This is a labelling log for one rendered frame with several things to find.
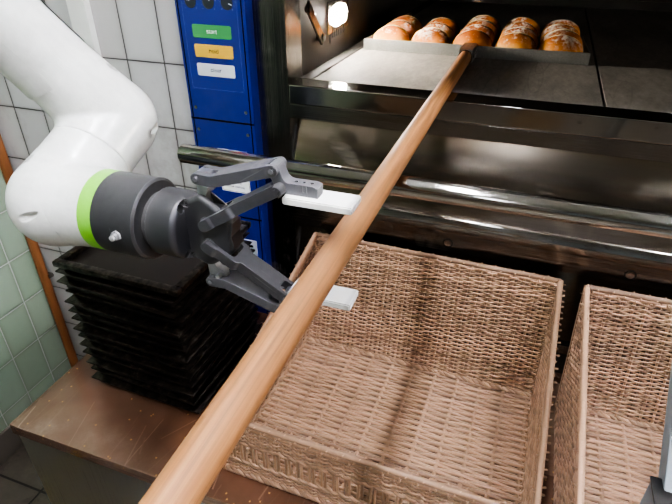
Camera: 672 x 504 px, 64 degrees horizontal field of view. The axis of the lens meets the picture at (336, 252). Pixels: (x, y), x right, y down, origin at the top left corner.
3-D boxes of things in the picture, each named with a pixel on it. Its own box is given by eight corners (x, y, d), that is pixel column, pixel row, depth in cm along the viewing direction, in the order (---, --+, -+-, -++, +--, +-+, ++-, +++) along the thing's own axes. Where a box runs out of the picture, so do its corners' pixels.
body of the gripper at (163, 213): (176, 171, 60) (250, 182, 57) (187, 236, 64) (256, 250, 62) (133, 199, 54) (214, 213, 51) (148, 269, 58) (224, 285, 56)
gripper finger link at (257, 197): (222, 218, 59) (214, 207, 58) (299, 180, 53) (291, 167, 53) (203, 235, 56) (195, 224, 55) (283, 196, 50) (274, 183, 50)
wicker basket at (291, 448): (315, 319, 140) (312, 227, 126) (540, 374, 123) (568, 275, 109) (216, 471, 102) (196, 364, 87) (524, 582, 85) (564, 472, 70)
